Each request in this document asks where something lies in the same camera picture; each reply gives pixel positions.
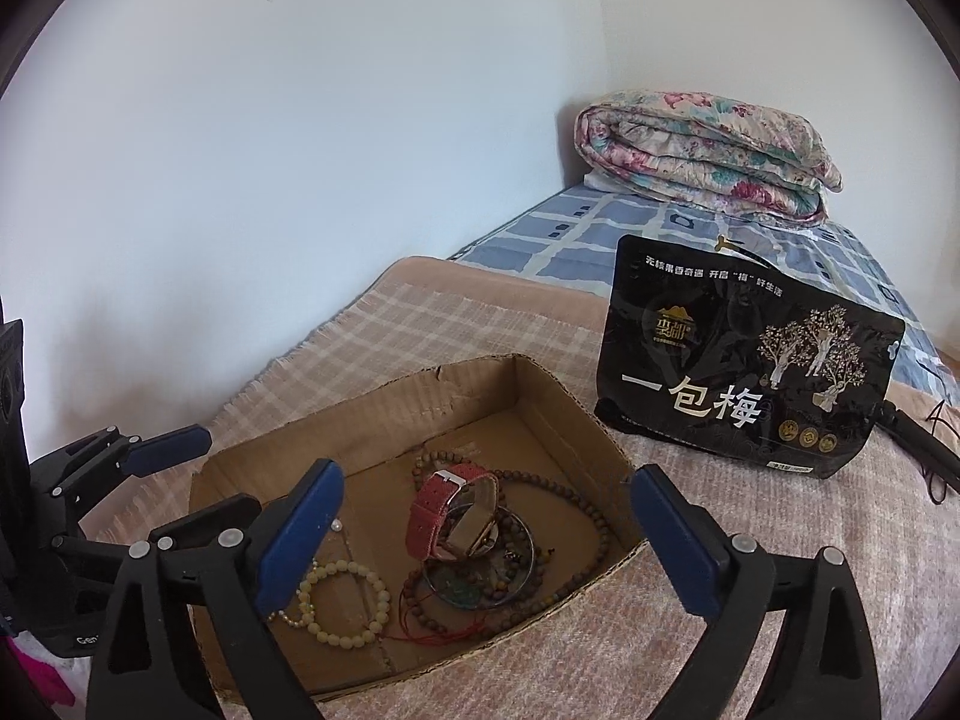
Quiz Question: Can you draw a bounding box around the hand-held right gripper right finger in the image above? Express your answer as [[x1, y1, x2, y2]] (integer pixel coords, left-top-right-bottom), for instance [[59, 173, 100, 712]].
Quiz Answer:
[[630, 465, 882, 720]]

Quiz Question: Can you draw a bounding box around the blue plaid bed sheet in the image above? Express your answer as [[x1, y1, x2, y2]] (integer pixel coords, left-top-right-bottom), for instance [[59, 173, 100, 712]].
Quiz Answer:
[[448, 181, 942, 376]]

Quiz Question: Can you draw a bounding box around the black cable with switch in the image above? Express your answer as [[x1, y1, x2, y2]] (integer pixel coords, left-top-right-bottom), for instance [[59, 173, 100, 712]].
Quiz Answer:
[[922, 401, 960, 507]]

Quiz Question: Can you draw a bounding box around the dark round bangle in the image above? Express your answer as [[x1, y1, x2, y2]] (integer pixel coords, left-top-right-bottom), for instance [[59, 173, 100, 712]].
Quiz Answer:
[[422, 506, 536, 608]]

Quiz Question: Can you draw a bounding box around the green pendant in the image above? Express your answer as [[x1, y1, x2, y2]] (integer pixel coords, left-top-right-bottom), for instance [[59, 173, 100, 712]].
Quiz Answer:
[[382, 568, 497, 644]]

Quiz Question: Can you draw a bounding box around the cream bead bracelet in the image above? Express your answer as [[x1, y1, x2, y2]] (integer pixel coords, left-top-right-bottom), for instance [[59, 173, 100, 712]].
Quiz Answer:
[[298, 561, 392, 650]]

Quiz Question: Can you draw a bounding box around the red strap wristwatch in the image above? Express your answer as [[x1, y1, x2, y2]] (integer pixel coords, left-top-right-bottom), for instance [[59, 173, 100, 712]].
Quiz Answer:
[[406, 463, 505, 563]]

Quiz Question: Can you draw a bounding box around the beige plaid blanket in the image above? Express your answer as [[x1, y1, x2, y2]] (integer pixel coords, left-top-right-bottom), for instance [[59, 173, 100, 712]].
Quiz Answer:
[[79, 255, 960, 720]]

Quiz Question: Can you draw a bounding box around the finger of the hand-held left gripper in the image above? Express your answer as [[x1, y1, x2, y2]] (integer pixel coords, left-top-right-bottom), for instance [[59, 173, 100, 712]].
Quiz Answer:
[[30, 424, 212, 500], [52, 493, 263, 563]]

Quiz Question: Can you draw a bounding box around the shallow cardboard box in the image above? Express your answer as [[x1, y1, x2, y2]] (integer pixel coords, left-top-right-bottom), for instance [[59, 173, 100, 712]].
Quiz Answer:
[[187, 355, 647, 704]]

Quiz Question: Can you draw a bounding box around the pink cloth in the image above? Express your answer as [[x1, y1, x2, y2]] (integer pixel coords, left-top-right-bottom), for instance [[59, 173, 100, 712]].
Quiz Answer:
[[0, 634, 80, 710]]

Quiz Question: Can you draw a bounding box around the folded floral quilt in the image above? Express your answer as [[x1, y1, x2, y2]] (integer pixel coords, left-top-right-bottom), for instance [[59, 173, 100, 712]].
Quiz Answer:
[[574, 88, 845, 224]]

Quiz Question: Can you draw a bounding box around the brown wooden bead necklace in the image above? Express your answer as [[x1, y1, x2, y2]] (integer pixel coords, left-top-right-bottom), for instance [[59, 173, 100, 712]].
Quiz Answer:
[[401, 446, 612, 620]]

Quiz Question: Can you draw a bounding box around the black snack bag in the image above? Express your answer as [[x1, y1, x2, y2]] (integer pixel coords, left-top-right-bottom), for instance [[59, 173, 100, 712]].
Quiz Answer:
[[594, 234, 907, 479]]

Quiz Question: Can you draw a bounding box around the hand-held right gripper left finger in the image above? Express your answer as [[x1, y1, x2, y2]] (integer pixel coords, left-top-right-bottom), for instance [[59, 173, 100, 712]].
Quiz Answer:
[[86, 457, 346, 720]]

